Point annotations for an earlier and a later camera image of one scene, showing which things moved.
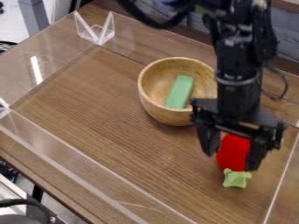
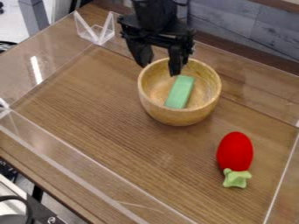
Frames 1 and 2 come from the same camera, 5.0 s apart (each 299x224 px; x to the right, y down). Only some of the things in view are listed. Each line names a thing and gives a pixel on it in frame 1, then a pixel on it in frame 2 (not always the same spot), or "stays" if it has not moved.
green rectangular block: x=180 y=92 stays
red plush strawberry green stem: x=232 y=156 stays
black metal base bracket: x=40 y=216 stays
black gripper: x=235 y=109 to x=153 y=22
